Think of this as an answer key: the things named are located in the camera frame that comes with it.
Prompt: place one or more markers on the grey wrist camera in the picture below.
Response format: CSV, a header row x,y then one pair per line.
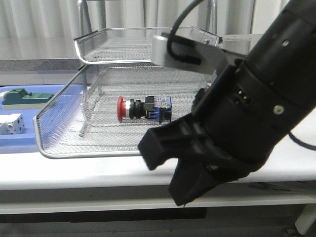
x,y
204,58

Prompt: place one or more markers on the white circuit breaker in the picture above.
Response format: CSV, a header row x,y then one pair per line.
x,y
12,124

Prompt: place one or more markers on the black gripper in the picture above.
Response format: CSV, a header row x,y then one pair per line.
x,y
231,129

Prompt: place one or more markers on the green and beige switch block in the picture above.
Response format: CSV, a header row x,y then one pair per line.
x,y
20,99

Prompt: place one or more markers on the dark grey background counter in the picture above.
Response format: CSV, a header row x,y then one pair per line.
x,y
38,54

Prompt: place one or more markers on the red emergency stop button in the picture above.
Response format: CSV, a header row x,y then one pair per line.
x,y
157,108

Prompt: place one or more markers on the white table leg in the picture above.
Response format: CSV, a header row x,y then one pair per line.
x,y
306,219

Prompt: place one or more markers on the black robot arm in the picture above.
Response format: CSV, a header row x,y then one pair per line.
x,y
291,36

